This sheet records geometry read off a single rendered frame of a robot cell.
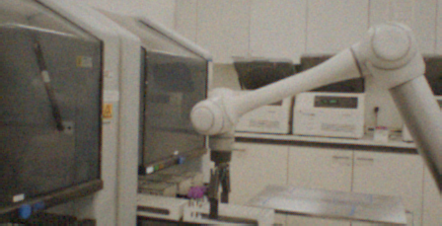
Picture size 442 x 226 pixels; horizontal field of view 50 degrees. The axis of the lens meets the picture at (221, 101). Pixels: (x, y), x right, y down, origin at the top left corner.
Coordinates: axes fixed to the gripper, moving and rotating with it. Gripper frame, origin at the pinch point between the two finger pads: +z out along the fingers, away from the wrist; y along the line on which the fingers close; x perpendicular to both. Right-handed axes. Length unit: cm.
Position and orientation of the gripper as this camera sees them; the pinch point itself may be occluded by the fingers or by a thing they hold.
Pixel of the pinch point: (219, 208)
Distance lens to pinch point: 166.2
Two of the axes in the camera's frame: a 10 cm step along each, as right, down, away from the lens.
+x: -9.4, -0.4, 3.3
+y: 3.3, -0.2, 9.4
